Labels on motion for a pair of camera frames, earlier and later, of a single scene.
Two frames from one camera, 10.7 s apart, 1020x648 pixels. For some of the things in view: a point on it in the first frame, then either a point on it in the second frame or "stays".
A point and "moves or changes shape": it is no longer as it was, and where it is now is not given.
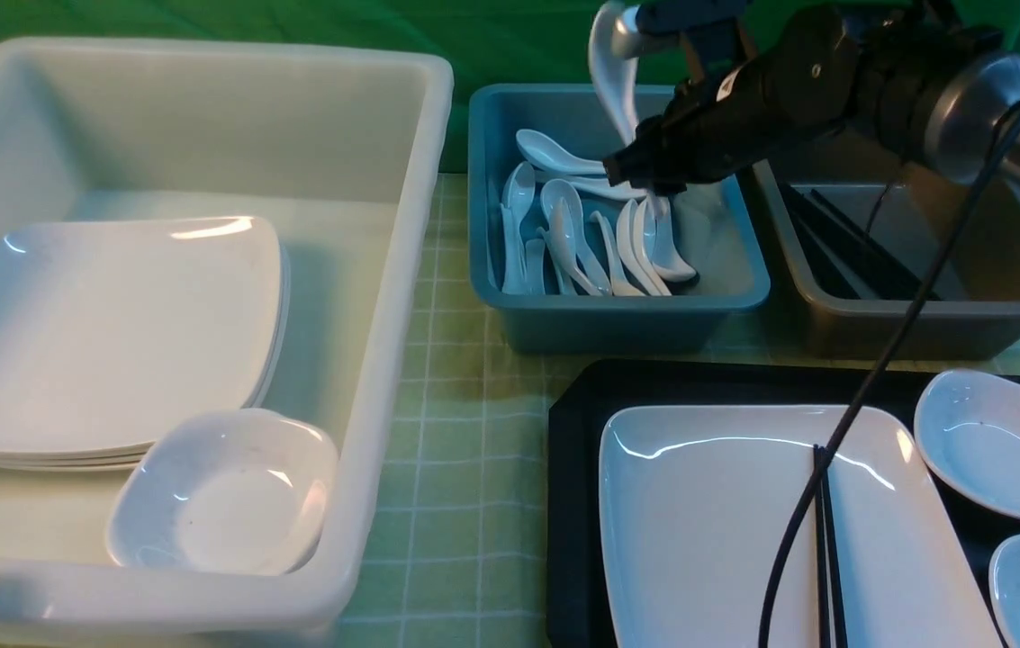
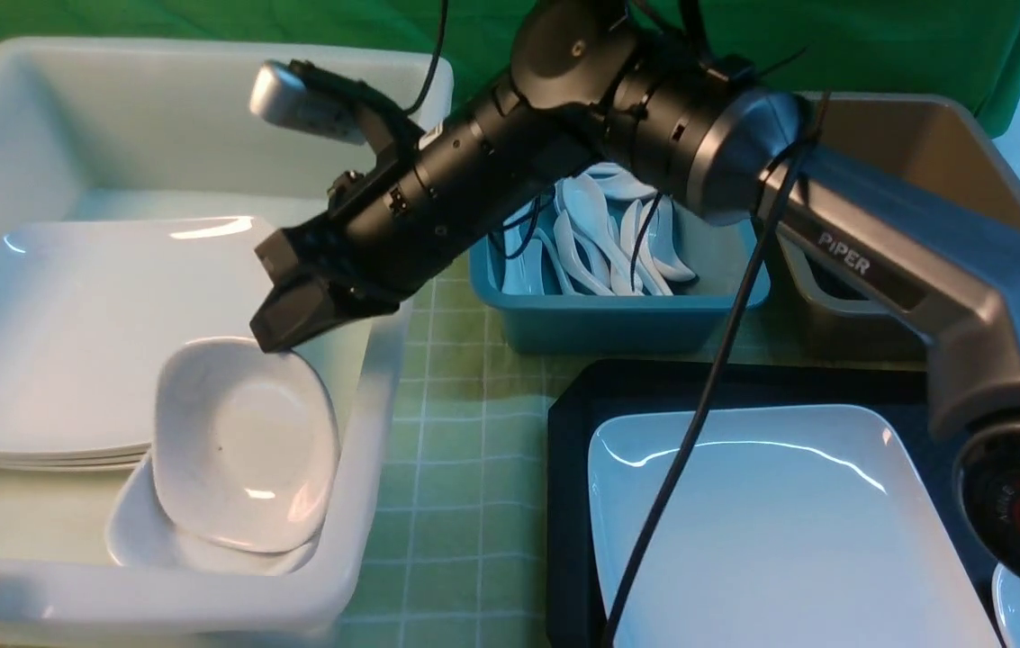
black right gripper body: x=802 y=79 to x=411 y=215
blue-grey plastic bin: x=572 y=260 stays
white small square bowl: x=1004 y=446 moves or changes shape
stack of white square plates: x=77 y=347 stays
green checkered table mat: x=451 y=548 stays
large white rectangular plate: x=692 y=500 stays
